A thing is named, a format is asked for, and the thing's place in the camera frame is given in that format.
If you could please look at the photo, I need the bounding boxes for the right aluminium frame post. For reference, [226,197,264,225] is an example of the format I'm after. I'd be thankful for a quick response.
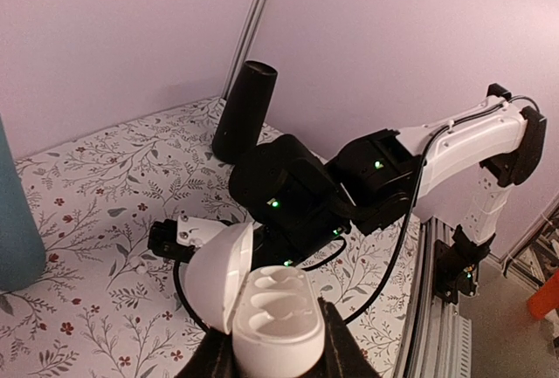
[221,0,267,99]

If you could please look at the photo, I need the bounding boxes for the black right camera cable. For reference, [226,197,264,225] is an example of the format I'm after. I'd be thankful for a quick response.
[172,94,542,331]

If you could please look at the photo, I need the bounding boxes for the dark brown plastic cup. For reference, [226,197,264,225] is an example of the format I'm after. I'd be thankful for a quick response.
[211,60,278,164]

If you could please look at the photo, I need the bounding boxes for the white floral table mat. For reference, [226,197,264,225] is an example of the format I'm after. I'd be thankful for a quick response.
[0,97,423,378]

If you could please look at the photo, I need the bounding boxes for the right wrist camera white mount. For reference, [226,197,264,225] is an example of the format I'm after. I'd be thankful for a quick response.
[148,215,237,261]

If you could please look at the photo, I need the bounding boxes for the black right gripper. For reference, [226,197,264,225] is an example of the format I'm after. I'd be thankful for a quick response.
[229,134,349,267]

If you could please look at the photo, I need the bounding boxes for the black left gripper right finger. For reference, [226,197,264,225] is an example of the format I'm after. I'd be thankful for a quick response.
[314,298,380,378]

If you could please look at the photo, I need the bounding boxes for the aluminium front rail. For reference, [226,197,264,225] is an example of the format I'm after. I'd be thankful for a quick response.
[393,217,473,377]

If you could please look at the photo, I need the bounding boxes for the orange object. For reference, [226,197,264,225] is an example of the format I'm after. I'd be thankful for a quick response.
[527,271,559,320]

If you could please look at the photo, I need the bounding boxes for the white earbud silicone tip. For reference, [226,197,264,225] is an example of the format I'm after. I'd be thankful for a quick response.
[129,257,148,275]

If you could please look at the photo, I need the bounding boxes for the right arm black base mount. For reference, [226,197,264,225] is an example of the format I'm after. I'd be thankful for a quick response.
[433,225,496,305]

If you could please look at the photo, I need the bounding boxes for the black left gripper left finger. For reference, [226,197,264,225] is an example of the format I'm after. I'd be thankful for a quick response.
[176,328,239,378]

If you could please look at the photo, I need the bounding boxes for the teal plastic cup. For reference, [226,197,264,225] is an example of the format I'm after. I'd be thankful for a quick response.
[1,131,46,292]

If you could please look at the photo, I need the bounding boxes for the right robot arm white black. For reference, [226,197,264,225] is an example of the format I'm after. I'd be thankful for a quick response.
[229,84,547,269]

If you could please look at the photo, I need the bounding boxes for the white earbuds charging case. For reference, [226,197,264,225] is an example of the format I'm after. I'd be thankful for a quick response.
[183,223,325,377]

